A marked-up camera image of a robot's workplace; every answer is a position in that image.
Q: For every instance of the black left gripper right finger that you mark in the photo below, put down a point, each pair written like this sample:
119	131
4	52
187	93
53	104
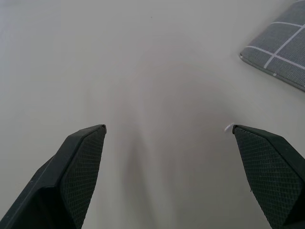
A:
269	171

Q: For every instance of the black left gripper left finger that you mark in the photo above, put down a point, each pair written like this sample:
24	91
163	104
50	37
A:
71	171

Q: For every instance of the grey checked folded cloth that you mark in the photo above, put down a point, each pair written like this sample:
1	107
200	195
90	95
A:
281	47

